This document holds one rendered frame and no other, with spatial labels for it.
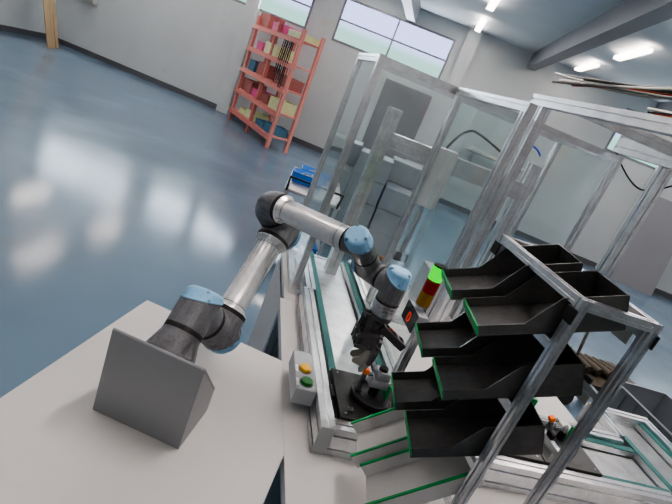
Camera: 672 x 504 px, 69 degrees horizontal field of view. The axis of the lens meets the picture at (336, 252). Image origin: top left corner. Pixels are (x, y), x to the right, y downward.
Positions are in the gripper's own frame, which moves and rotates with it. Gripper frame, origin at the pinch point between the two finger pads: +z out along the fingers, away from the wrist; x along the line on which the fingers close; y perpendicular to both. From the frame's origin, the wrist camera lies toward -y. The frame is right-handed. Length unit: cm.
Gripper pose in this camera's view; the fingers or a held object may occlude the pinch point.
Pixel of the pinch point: (362, 368)
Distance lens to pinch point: 157.6
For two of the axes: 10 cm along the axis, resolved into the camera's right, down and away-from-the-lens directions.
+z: -3.6, 8.8, 3.2
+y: -9.3, -2.9, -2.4
